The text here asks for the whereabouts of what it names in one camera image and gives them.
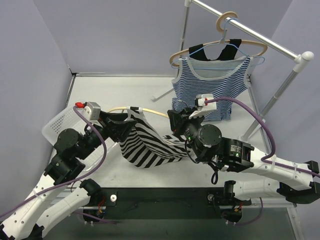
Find blue white striped tank top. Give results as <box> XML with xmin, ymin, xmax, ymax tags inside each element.
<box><xmin>171</xmin><ymin>56</ymin><xmax>253</xmax><ymax>111</ymax></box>

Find silver clothes rack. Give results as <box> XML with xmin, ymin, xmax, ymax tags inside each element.
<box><xmin>150</xmin><ymin>0</ymin><xmax>315</xmax><ymax>146</ymax></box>

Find white perforated plastic basket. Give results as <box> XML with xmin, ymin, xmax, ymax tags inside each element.
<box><xmin>41</xmin><ymin>106</ymin><xmax>104</xmax><ymax>172</ymax></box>

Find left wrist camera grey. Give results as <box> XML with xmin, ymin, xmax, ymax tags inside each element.
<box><xmin>75</xmin><ymin>101</ymin><xmax>101</xmax><ymax>123</ymax></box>

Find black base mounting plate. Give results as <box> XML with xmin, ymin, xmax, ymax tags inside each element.
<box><xmin>83</xmin><ymin>187</ymin><xmax>252</xmax><ymax>221</ymax></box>

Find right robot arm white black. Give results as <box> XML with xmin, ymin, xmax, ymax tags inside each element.
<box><xmin>167</xmin><ymin>107</ymin><xmax>320</xmax><ymax>226</ymax></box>

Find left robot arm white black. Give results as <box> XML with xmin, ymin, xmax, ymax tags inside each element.
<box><xmin>0</xmin><ymin>107</ymin><xmax>136</xmax><ymax>240</ymax></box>

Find light blue wire hanger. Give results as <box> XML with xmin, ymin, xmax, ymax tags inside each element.
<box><xmin>169</xmin><ymin>11</ymin><xmax>268</xmax><ymax>69</ymax></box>

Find black white striped tank top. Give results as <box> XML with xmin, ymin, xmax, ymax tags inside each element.
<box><xmin>119</xmin><ymin>106</ymin><xmax>188</xmax><ymax>169</ymax></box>

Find cream plastic hanger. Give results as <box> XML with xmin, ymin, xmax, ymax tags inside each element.
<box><xmin>107</xmin><ymin>105</ymin><xmax>176</xmax><ymax>120</ymax></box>

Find tan wooden hanger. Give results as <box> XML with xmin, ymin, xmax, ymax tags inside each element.
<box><xmin>169</xmin><ymin>11</ymin><xmax>268</xmax><ymax>68</ymax></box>

